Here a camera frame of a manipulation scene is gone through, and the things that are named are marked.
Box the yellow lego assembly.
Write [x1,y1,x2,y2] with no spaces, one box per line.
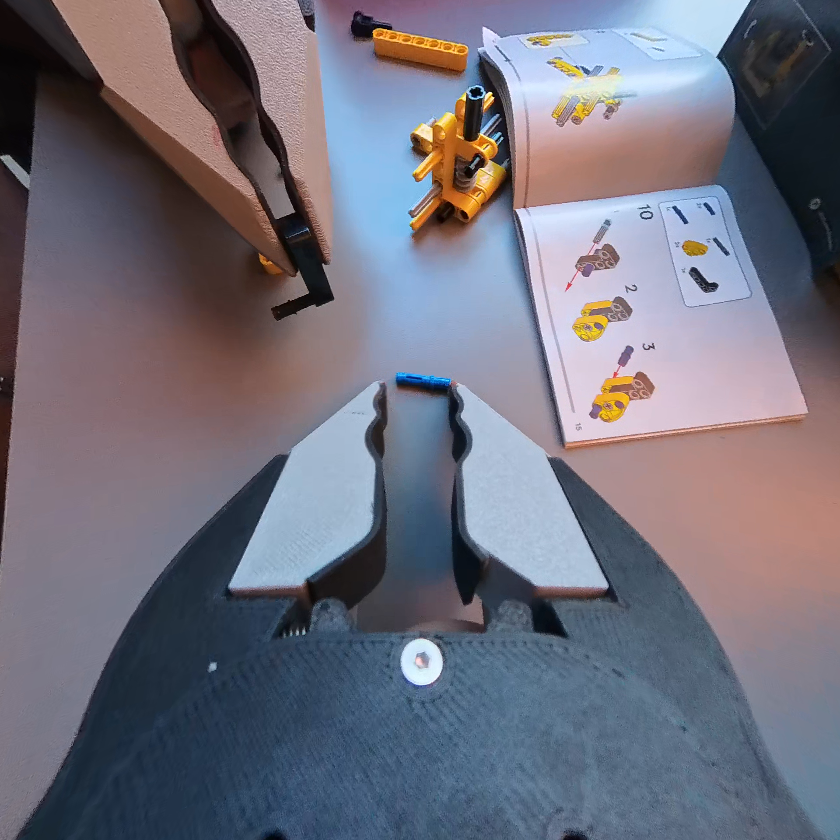
[408,87,511,231]

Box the long yellow lego beam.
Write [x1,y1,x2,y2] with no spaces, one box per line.
[372,28,469,72]

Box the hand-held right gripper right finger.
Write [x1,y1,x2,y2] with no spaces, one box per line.
[448,382,611,606]

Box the dark lego box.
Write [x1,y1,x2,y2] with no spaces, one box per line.
[717,0,840,280]

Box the black angled lego piece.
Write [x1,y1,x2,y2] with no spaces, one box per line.
[271,217,336,322]

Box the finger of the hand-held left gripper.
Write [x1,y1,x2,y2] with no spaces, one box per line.
[200,0,333,265]
[49,0,299,277]

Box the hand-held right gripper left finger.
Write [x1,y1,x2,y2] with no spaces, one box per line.
[226,379,389,610]

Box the lego instruction booklet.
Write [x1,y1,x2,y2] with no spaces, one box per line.
[477,26,809,450]

